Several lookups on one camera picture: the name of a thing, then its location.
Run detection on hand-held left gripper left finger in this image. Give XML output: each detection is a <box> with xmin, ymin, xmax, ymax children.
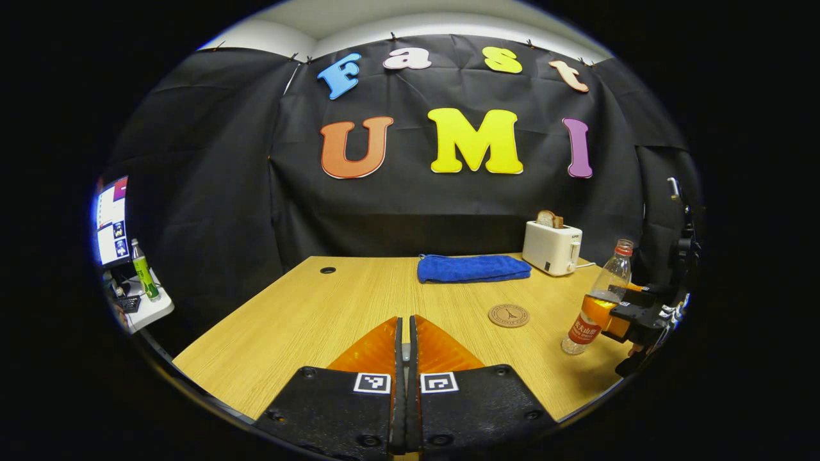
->
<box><xmin>253</xmin><ymin>316</ymin><xmax>406</xmax><ymax>461</ymax></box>

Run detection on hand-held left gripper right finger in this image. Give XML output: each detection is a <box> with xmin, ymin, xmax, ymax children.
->
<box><xmin>408</xmin><ymin>314</ymin><xmax>558</xmax><ymax>458</ymax></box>

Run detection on clear water bottle red label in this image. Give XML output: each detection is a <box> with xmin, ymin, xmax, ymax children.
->
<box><xmin>562</xmin><ymin>239</ymin><xmax>636</xmax><ymax>355</ymax></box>

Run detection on round brown coaster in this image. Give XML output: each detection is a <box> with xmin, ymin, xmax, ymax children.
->
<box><xmin>488</xmin><ymin>303</ymin><xmax>530</xmax><ymax>328</ymax></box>

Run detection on green drink bottle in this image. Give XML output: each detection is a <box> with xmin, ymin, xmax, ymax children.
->
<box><xmin>131</xmin><ymin>239</ymin><xmax>160</xmax><ymax>301</ymax></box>

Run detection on white toaster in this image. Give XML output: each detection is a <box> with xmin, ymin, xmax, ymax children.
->
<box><xmin>522</xmin><ymin>220</ymin><xmax>584</xmax><ymax>277</ymax></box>

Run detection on blue towel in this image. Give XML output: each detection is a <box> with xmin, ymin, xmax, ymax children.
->
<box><xmin>417</xmin><ymin>254</ymin><xmax>532</xmax><ymax>284</ymax></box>

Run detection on white side table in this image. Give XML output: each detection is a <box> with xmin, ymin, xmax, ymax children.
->
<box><xmin>112</xmin><ymin>275</ymin><xmax>176</xmax><ymax>334</ymax></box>

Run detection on black backdrop cloth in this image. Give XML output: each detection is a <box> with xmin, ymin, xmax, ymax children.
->
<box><xmin>102</xmin><ymin>33</ymin><xmax>705</xmax><ymax>359</ymax></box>

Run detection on computer monitor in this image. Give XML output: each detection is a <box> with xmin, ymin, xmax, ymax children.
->
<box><xmin>95</xmin><ymin>176</ymin><xmax>129</xmax><ymax>268</ymax></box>

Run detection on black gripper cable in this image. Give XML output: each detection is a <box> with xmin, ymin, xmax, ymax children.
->
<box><xmin>666</xmin><ymin>177</ymin><xmax>698</xmax><ymax>244</ymax></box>

